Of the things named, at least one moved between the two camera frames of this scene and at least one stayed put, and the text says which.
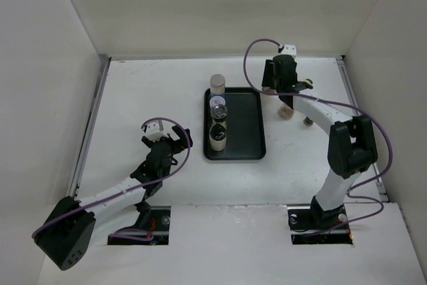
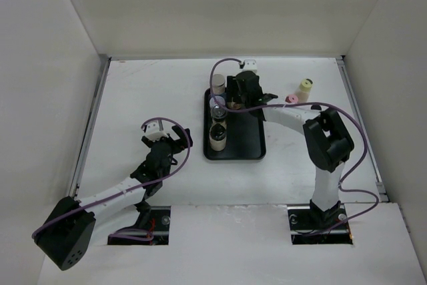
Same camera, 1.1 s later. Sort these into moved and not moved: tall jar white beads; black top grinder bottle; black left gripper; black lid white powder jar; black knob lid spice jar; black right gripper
Moved: black knob lid spice jar; black right gripper
Not moved: black lid white powder jar; tall jar white beads; black left gripper; black top grinder bottle
